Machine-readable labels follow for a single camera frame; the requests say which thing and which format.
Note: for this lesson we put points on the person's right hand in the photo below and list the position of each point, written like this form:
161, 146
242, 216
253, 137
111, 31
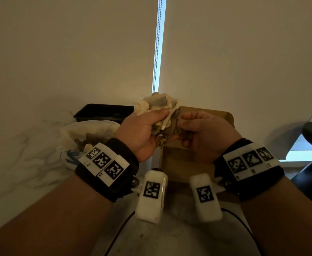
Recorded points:
212, 138

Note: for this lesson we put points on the person's left hand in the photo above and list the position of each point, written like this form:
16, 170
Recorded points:
136, 135

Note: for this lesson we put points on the person's right thumb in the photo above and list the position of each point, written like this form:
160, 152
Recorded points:
197, 115

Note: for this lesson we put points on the person's left thumb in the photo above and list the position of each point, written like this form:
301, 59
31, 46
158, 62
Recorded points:
156, 115

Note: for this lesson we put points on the beige paper wad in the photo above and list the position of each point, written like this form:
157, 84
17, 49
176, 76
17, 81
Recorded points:
158, 102

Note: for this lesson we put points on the person's left forearm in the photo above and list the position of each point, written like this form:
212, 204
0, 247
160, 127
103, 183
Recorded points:
51, 218

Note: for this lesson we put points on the person's right forearm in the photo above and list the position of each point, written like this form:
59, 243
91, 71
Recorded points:
286, 221

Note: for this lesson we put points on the brown cardboard box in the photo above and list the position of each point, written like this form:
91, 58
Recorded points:
180, 162

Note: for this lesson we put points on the black plastic tray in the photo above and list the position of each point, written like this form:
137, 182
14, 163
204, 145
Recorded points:
102, 113

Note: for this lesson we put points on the brown scraps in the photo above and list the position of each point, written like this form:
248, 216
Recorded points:
91, 139

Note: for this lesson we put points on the black wristband with marker tags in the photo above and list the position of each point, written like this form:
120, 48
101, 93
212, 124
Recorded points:
118, 181
254, 183

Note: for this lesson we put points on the beige roller blind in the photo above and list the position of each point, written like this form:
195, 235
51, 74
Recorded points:
246, 55

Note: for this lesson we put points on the white plastic bag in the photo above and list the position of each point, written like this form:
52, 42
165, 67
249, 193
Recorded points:
70, 146

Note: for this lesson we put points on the white wrist camera with marker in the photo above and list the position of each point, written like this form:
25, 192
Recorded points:
206, 210
150, 205

